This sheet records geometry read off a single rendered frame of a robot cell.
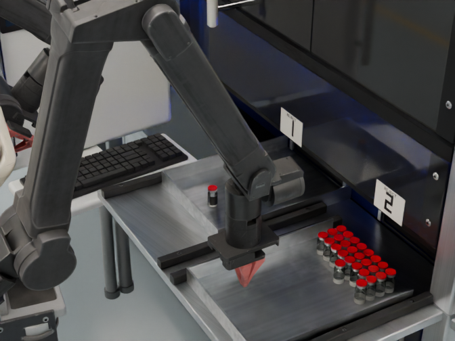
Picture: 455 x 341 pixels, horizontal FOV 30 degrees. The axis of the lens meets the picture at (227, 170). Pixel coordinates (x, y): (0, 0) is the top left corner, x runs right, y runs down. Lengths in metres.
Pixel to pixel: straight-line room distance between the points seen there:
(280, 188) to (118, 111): 0.98
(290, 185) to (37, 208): 0.43
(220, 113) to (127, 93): 1.11
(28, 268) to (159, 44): 0.36
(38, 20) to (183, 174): 0.65
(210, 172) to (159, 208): 0.18
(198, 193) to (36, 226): 0.83
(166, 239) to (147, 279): 1.29
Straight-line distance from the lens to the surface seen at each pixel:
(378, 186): 1.67
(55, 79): 0.99
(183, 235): 1.78
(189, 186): 1.93
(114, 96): 2.22
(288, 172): 1.33
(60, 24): 0.96
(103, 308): 2.96
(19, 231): 1.16
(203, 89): 1.09
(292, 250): 1.74
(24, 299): 1.41
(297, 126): 1.86
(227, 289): 1.64
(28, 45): 2.06
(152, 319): 2.90
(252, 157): 1.22
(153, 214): 1.85
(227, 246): 1.36
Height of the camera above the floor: 1.94
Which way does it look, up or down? 32 degrees down
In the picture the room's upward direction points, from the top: straight up
